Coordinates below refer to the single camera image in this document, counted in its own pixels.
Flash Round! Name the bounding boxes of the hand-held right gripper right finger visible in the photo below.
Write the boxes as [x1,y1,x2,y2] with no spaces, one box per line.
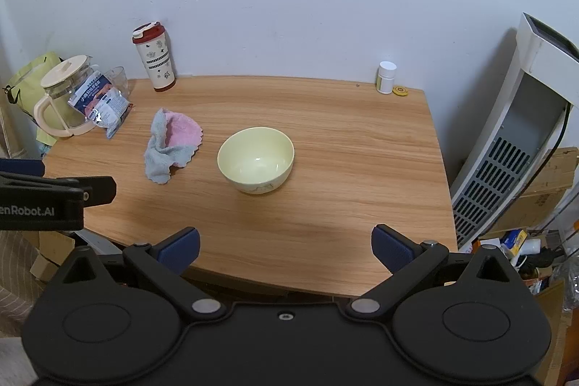
[346,224,523,322]

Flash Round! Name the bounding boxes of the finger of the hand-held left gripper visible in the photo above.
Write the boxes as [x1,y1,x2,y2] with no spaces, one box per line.
[0,171,117,206]
[0,158,45,178]

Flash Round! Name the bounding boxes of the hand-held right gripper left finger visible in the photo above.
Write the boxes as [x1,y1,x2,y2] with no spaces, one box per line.
[56,227,227,322]

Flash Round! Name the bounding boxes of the grey and pink cloth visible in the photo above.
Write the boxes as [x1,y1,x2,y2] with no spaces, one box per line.
[144,108,204,186]

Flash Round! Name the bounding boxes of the pale yellow bowl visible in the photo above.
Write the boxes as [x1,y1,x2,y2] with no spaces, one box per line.
[217,127,296,195]

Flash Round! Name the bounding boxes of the cardboard scraps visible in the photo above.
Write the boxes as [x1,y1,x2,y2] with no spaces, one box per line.
[29,230,76,283]

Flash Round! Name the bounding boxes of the glass kettle with cream lid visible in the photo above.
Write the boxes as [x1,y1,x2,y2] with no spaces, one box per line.
[33,54,107,139]

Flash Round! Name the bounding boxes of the blue and white plastic packet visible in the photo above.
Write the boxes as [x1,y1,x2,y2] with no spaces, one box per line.
[68,69,134,140]

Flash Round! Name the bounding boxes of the yellow-green bag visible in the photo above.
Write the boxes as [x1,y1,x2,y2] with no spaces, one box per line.
[4,51,64,147]

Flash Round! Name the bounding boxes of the clear glass cup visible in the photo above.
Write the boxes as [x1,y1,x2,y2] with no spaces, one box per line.
[103,66,130,97]

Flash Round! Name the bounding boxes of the blue and yellow packet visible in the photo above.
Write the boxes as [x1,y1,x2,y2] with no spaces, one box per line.
[500,229,528,255]

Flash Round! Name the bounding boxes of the white tumbler with red lid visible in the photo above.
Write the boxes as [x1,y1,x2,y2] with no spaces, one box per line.
[132,22,177,93]

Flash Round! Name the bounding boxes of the brown cardboard box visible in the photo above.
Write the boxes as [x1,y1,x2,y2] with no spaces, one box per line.
[491,147,579,234]

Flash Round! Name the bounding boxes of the white tower heater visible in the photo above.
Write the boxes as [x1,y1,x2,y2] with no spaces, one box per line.
[450,12,579,249]

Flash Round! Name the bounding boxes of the white pill bottle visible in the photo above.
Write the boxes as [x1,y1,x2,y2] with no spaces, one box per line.
[376,61,398,95]

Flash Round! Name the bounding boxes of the open cardboard box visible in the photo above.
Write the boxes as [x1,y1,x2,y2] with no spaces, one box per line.
[534,277,579,386]

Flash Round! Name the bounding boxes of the black heater cable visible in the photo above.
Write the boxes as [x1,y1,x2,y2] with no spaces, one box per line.
[527,103,571,193]

